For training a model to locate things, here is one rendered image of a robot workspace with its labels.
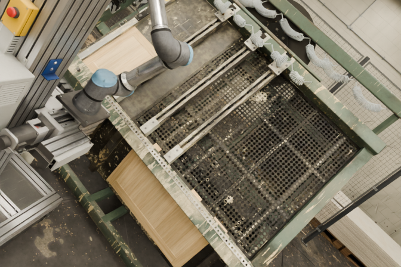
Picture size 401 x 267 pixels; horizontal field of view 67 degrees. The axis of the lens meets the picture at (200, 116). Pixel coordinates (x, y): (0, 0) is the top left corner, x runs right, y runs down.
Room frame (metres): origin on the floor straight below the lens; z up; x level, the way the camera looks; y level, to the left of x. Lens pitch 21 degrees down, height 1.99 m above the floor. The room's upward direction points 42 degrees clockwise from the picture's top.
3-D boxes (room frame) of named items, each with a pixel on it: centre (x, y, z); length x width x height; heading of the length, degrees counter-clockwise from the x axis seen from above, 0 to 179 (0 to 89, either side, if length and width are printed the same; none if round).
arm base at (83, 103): (1.41, 0.50, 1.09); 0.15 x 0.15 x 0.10
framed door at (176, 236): (1.91, -0.22, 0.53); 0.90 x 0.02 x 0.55; 76
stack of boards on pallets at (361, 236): (5.39, -3.34, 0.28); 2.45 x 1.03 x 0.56; 87
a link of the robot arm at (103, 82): (1.42, 0.50, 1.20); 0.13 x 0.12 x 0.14; 159
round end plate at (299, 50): (2.88, 0.00, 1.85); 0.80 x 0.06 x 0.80; 76
